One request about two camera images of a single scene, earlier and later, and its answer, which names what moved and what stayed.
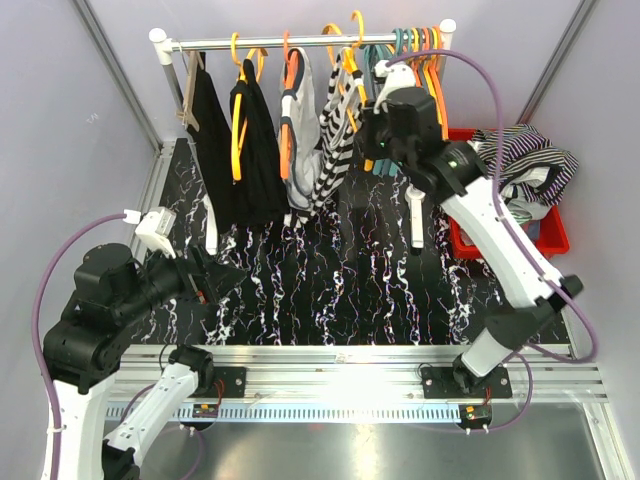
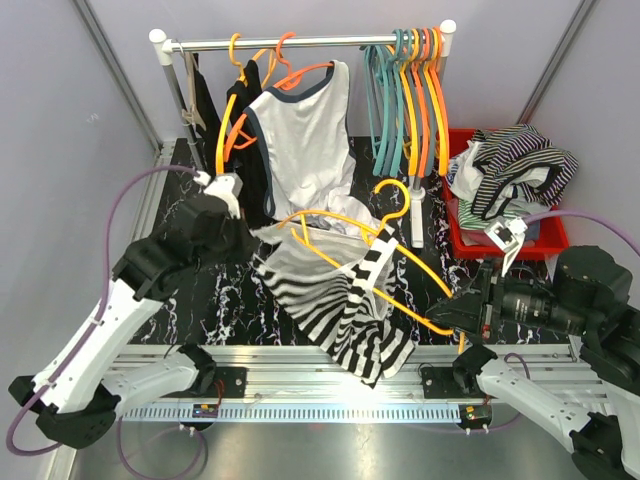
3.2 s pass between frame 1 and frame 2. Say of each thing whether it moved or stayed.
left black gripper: moved
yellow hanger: moved
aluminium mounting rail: stayed
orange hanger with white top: moved
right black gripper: moved
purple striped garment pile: stayed
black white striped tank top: moved
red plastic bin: stayed
